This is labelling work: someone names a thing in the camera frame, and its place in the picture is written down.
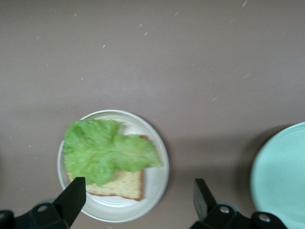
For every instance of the beige plate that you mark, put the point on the beige plate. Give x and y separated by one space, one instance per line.
155 186

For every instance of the mint green plate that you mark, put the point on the mint green plate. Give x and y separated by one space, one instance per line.
281 179

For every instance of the green lettuce leaf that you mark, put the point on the green lettuce leaf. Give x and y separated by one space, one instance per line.
102 152

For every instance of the brown bread slice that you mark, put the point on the brown bread slice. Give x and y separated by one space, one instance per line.
124 183

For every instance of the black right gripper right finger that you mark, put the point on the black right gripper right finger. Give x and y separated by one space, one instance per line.
205 205

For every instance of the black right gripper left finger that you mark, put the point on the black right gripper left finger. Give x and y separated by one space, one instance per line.
71 202

